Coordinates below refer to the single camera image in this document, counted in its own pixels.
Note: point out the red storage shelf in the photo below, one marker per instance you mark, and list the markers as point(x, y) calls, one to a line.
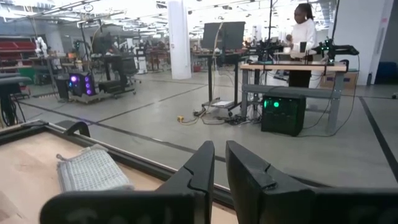
point(15, 46)

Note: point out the folded grey waffle cloth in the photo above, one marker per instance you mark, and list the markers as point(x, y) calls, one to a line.
point(93, 169)

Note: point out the black computer with purple lights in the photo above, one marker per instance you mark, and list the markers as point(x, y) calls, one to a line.
point(81, 84)

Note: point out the black monitor desk stand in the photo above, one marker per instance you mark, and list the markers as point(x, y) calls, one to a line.
point(210, 77)

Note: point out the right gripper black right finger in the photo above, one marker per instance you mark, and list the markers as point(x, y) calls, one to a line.
point(267, 202)

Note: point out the white robot figure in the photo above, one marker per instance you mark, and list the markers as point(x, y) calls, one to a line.
point(41, 46)

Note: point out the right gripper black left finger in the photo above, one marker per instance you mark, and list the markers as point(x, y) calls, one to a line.
point(186, 205)

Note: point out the black robot arm, green light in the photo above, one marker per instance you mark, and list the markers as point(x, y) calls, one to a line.
point(340, 48)

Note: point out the person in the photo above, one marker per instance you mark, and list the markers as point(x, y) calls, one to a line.
point(303, 37)

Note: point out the black monitor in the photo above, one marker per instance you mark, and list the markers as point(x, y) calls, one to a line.
point(231, 34)

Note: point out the grey workbench with wooden top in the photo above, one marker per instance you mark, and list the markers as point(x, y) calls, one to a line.
point(292, 67)

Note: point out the cardboard box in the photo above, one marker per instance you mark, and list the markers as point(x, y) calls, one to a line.
point(349, 81)

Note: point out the black side stand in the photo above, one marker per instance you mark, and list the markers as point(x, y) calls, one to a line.
point(7, 90)

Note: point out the black computer with green lights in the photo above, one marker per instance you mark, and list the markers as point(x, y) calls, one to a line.
point(283, 118)

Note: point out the white square pillar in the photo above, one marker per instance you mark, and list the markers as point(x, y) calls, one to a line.
point(179, 40)

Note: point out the yellow power plug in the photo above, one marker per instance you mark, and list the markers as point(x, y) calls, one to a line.
point(180, 118)

